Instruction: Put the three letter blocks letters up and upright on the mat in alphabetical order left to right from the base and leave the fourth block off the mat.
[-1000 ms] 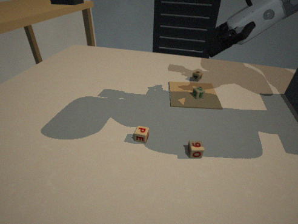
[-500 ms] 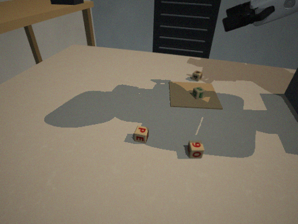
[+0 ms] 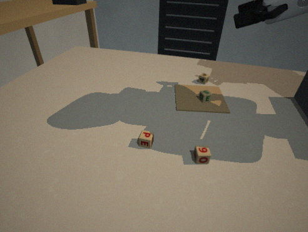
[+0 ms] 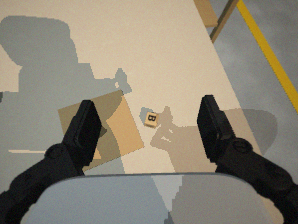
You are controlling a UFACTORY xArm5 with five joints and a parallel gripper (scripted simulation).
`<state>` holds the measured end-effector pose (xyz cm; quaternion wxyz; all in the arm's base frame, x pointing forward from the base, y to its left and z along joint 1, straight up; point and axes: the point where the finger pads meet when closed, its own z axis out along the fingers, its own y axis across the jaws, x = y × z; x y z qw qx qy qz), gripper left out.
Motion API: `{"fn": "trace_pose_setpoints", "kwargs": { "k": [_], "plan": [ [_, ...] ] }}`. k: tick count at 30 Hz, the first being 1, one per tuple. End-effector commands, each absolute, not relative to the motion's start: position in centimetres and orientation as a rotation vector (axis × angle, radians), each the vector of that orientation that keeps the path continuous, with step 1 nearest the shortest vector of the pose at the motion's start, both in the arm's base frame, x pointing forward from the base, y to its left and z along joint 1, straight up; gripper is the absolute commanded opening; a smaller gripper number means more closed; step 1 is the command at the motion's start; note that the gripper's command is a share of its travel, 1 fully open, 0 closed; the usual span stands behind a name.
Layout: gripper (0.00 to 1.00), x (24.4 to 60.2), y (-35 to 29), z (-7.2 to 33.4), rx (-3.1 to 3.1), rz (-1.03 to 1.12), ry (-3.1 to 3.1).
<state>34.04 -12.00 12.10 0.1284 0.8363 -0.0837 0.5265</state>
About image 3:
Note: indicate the tan flat mat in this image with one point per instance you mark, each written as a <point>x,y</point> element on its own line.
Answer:
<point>187,99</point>

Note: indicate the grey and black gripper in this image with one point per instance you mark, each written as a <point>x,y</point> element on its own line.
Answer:
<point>270,11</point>

